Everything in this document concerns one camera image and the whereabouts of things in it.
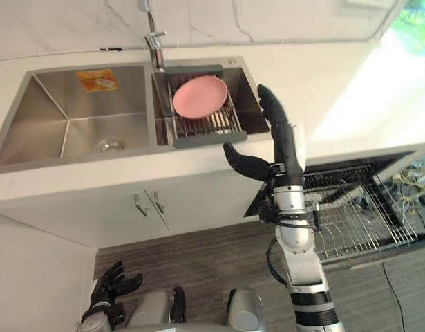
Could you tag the stainless steel double sink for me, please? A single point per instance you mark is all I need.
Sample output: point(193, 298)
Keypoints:
point(129, 110)

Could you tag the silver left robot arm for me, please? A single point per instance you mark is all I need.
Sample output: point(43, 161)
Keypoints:
point(96, 320)

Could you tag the pink plate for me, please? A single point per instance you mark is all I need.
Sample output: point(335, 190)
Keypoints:
point(200, 98)

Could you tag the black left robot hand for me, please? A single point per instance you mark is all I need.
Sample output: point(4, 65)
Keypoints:
point(108, 285)

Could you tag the white sink cabinet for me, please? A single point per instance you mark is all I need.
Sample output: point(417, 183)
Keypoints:
point(129, 207)

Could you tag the grey sink drying rack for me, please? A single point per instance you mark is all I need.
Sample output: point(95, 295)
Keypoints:
point(203, 110)

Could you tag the sink drain strainer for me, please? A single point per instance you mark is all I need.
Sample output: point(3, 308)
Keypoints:
point(110, 145)

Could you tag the silver robot right leg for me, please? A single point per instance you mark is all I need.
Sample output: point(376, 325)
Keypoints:
point(245, 309)

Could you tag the orange sticker label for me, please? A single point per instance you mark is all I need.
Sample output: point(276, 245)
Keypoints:
point(95, 80)

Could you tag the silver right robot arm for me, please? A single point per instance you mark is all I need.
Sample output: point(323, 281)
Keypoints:
point(302, 256)

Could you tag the silver robot left leg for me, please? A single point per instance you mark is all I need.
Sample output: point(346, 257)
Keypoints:
point(157, 309)

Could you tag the chrome sink faucet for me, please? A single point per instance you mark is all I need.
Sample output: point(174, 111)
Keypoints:
point(154, 38)

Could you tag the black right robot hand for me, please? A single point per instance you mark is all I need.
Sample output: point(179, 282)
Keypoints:
point(284, 138)

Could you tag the open dishwasher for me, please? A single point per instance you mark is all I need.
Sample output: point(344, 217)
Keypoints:
point(354, 204)

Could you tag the silver robot leg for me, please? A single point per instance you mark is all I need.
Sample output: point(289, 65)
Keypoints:
point(157, 309)
point(245, 309)

